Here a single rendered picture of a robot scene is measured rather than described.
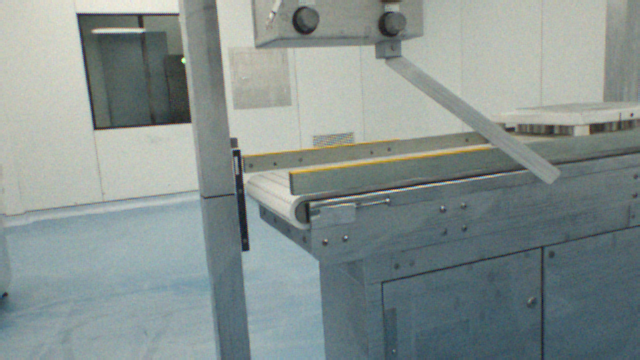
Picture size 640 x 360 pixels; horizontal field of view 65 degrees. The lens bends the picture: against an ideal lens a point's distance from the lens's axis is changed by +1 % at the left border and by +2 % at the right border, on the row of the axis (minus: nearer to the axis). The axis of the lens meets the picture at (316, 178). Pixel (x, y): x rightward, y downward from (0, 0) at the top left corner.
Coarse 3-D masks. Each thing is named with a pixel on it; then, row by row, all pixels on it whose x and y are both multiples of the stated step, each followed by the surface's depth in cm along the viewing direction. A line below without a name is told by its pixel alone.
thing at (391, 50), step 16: (384, 48) 72; (400, 48) 73; (400, 64) 74; (416, 80) 73; (432, 80) 73; (432, 96) 73; (448, 96) 73; (464, 112) 73; (480, 112) 72; (480, 128) 73; (496, 128) 72; (496, 144) 72; (512, 144) 72; (528, 160) 72; (544, 160) 71; (544, 176) 72
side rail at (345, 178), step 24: (528, 144) 84; (552, 144) 86; (576, 144) 88; (600, 144) 90; (624, 144) 92; (360, 168) 72; (384, 168) 74; (408, 168) 75; (432, 168) 77; (456, 168) 79; (480, 168) 81; (312, 192) 70
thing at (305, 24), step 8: (304, 0) 63; (312, 0) 63; (304, 8) 62; (296, 16) 62; (304, 16) 61; (312, 16) 61; (296, 24) 62; (304, 24) 61; (312, 24) 61; (304, 32) 63; (312, 32) 63
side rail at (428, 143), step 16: (512, 128) 117; (368, 144) 103; (384, 144) 104; (400, 144) 106; (416, 144) 107; (432, 144) 109; (448, 144) 111; (464, 144) 112; (256, 160) 94; (272, 160) 96; (288, 160) 97; (304, 160) 98; (320, 160) 99; (336, 160) 101; (352, 160) 102
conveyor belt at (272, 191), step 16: (560, 160) 89; (256, 176) 93; (272, 176) 91; (288, 176) 90; (448, 176) 81; (464, 176) 82; (256, 192) 87; (272, 192) 80; (288, 192) 75; (336, 192) 73; (352, 192) 74; (272, 208) 79; (288, 208) 71; (304, 224) 72
